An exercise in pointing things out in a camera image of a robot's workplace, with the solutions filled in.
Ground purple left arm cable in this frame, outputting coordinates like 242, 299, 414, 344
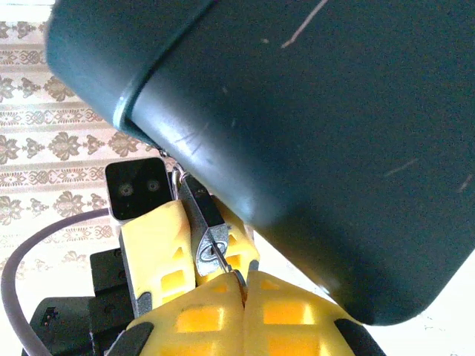
0, 207, 112, 356

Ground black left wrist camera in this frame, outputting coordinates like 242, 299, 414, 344
105, 157, 176, 225

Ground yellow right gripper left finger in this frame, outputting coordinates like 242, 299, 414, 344
107, 274, 246, 356

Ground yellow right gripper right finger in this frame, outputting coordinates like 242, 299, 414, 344
244, 271, 387, 356

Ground dark case with painting print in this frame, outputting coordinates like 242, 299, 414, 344
44, 0, 475, 327

